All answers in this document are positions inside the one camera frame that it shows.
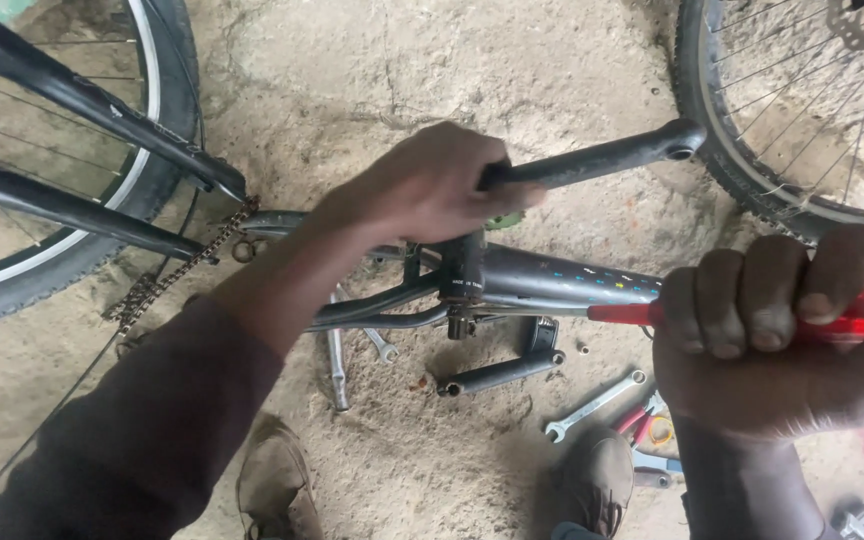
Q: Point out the person's left hand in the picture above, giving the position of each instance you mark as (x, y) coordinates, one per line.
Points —
(409, 191)

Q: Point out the person's right hand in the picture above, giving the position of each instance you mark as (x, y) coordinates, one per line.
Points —
(762, 390)

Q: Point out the person's left fingers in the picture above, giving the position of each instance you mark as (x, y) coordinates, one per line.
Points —
(488, 199)

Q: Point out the black crank arm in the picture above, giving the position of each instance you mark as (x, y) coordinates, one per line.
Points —
(597, 157)

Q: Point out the green plastic piece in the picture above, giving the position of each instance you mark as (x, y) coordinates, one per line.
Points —
(505, 220)

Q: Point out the black bicycle pedal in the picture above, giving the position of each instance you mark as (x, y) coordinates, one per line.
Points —
(543, 334)

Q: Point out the small silver wrench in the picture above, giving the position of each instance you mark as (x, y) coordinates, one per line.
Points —
(381, 346)

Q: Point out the long silver socket tool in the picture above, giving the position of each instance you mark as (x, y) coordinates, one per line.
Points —
(337, 367)

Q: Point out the large silver combination wrench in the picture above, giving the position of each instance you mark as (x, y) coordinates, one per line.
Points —
(593, 406)

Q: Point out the front bicycle wheel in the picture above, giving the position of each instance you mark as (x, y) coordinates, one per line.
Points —
(732, 161)

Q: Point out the bicycle wheel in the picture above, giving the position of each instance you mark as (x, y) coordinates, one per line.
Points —
(732, 161)
(162, 161)

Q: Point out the brown right shoe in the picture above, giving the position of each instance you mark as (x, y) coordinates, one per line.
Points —
(597, 480)

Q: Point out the brown shoe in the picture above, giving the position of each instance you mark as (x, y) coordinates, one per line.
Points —
(278, 480)
(597, 480)

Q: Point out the rear bicycle wheel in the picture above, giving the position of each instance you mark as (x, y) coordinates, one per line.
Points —
(162, 161)

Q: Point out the brown left shoe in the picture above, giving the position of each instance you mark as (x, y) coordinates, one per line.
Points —
(278, 480)

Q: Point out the silver metal part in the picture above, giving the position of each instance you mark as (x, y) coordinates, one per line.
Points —
(859, 521)

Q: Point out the black bicycle frame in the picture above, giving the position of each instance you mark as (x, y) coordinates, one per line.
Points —
(552, 279)

